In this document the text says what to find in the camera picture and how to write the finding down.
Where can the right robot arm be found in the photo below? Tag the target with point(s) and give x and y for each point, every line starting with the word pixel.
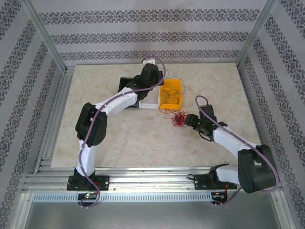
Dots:
pixel 228 139

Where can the aluminium frame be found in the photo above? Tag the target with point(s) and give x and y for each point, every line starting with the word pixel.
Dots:
pixel 152 172

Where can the control board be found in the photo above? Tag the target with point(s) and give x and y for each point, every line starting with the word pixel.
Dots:
pixel 87 196
pixel 218 195

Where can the black plastic bin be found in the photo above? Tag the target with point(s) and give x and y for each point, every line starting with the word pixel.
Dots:
pixel 124 83

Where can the right control board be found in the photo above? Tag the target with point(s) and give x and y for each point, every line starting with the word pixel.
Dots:
pixel 218 195

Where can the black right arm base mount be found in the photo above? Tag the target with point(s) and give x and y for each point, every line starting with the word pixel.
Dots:
pixel 201 182

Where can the yellow plastic bin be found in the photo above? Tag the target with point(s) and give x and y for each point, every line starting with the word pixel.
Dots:
pixel 170 84

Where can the grey metal plate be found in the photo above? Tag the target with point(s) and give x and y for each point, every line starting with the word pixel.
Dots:
pixel 147 215

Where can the white plastic bin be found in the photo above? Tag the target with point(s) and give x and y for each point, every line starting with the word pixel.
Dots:
pixel 149 106

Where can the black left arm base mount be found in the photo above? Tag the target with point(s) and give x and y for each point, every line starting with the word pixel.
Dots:
pixel 103 182

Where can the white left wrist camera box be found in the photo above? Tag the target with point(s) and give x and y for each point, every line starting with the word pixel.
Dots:
pixel 149 61

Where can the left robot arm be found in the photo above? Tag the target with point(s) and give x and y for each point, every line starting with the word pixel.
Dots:
pixel 119 101

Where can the left control board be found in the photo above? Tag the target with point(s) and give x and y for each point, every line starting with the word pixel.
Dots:
pixel 87 196

